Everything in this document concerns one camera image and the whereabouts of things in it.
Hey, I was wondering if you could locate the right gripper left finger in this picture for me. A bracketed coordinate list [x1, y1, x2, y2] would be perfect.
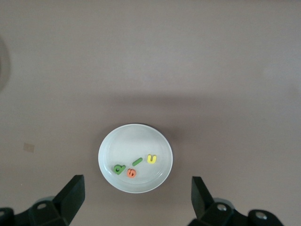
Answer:
[0, 174, 85, 226]

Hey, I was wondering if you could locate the beige brown plate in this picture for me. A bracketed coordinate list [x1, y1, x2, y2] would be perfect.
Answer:
[98, 123, 174, 194]

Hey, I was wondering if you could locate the green letter p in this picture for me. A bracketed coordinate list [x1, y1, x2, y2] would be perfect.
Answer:
[113, 164, 127, 177]

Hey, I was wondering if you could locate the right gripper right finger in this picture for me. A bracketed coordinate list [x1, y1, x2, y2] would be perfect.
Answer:
[189, 176, 287, 226]

